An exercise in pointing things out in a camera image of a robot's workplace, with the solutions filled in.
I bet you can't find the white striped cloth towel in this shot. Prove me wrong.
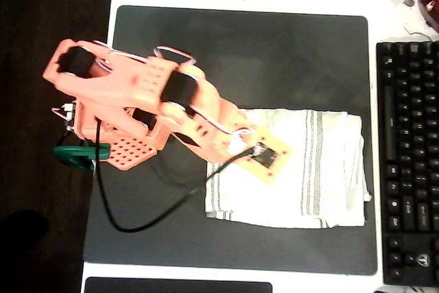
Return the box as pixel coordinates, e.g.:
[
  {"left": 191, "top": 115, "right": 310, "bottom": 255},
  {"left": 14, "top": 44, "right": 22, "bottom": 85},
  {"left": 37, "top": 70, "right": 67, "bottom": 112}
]
[{"left": 204, "top": 108, "right": 374, "bottom": 229}]

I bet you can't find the black desk mat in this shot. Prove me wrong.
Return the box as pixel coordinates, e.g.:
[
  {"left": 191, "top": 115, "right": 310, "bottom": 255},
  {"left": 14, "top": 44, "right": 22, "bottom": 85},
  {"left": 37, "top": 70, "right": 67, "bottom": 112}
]
[{"left": 83, "top": 5, "right": 378, "bottom": 277}]

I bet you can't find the green table clamp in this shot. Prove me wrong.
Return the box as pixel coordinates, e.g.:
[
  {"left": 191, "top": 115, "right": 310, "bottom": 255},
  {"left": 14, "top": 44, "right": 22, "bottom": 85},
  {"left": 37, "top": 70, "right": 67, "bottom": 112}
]
[{"left": 54, "top": 143, "right": 111, "bottom": 172}]

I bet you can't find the black flat pad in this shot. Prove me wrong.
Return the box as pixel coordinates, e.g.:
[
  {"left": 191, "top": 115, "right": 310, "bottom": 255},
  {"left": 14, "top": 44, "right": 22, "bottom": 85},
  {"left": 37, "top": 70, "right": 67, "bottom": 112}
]
[{"left": 84, "top": 276, "right": 274, "bottom": 293}]

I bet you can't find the small controller board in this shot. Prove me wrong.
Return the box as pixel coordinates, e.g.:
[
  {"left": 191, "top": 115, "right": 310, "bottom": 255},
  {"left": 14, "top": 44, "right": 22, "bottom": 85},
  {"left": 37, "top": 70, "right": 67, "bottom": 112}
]
[{"left": 51, "top": 100, "right": 78, "bottom": 132}]

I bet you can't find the black keyboard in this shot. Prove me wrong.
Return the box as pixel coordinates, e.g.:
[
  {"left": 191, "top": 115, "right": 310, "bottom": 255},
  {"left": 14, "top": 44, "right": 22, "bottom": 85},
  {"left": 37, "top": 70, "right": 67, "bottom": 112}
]
[{"left": 376, "top": 41, "right": 439, "bottom": 287}]

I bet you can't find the black rounded object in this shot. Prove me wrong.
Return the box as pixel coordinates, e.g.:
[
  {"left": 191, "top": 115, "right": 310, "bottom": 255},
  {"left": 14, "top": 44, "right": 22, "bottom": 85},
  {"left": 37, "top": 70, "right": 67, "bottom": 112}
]
[{"left": 0, "top": 209, "right": 49, "bottom": 263}]

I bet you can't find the orange camera mount plate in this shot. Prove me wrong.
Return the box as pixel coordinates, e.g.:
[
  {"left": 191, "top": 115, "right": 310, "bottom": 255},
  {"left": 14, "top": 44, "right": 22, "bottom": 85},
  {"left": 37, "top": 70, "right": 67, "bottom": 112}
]
[{"left": 236, "top": 127, "right": 293, "bottom": 185}]

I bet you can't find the black camera cable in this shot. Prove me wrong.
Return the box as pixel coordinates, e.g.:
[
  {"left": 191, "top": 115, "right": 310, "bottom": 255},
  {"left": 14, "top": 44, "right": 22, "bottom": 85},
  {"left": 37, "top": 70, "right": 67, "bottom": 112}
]
[{"left": 94, "top": 117, "right": 261, "bottom": 233}]

